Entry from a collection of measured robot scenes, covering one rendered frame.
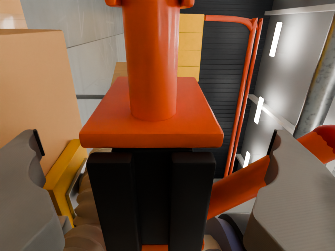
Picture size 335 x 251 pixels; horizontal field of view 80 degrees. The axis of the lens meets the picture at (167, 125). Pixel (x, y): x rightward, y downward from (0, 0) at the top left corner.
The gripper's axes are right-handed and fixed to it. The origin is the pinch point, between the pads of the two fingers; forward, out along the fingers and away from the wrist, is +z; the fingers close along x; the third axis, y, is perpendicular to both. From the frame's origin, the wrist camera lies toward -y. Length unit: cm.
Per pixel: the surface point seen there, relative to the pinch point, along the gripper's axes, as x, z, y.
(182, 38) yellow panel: 70, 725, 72
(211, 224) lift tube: 7.9, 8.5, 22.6
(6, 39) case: -13.2, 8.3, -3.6
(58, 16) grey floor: -108, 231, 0
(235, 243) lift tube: 8.7, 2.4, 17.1
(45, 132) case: -13.2, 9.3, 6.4
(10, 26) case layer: -53, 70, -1
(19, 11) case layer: -53, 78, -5
